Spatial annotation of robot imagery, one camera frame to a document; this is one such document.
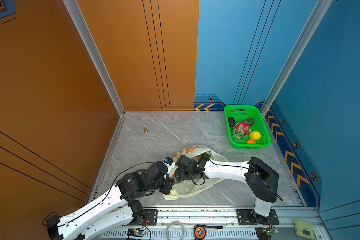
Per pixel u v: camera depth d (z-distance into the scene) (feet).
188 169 2.11
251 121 3.53
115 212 1.91
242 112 3.82
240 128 3.26
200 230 2.21
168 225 2.30
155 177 1.81
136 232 2.31
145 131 3.53
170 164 2.11
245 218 2.37
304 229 2.24
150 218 2.40
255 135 3.25
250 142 3.18
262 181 1.50
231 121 3.55
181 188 2.48
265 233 2.31
